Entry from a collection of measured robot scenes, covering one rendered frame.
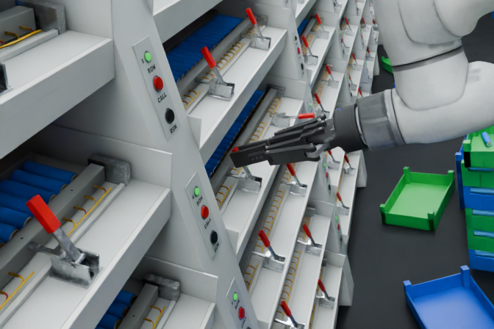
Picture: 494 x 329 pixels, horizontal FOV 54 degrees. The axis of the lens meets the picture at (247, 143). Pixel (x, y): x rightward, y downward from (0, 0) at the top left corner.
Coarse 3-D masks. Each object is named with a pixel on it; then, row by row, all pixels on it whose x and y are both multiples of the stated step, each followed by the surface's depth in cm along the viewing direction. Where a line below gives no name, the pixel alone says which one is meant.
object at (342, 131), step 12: (348, 108) 76; (336, 120) 76; (348, 120) 75; (324, 132) 78; (336, 132) 76; (348, 132) 75; (312, 144) 78; (336, 144) 76; (348, 144) 76; (360, 144) 75
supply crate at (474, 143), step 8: (488, 128) 148; (472, 136) 149; (480, 136) 149; (464, 144) 134; (472, 144) 146; (480, 144) 145; (464, 152) 135; (472, 152) 134; (480, 152) 132; (488, 152) 131; (464, 160) 136; (472, 160) 135; (480, 160) 134; (488, 160) 133
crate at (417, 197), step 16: (416, 176) 204; (432, 176) 200; (448, 176) 194; (400, 192) 201; (416, 192) 199; (432, 192) 196; (448, 192) 189; (384, 208) 184; (400, 208) 193; (416, 208) 190; (432, 208) 188; (400, 224) 183; (416, 224) 179; (432, 224) 175
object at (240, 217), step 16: (272, 80) 124; (288, 80) 123; (288, 96) 125; (272, 112) 117; (288, 112) 118; (272, 128) 110; (272, 176) 97; (224, 192) 88; (240, 192) 88; (240, 208) 84; (256, 208) 85; (224, 224) 80; (240, 224) 81; (240, 240) 77; (240, 256) 80
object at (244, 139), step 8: (272, 96) 119; (264, 104) 115; (272, 104) 118; (256, 112) 111; (264, 112) 113; (256, 120) 107; (248, 128) 104; (256, 128) 108; (264, 128) 108; (240, 136) 101; (248, 136) 102; (240, 144) 98; (224, 160) 92; (224, 168) 90; (232, 168) 92; (240, 168) 93; (216, 176) 88; (224, 176) 89; (216, 184) 86; (216, 192) 86
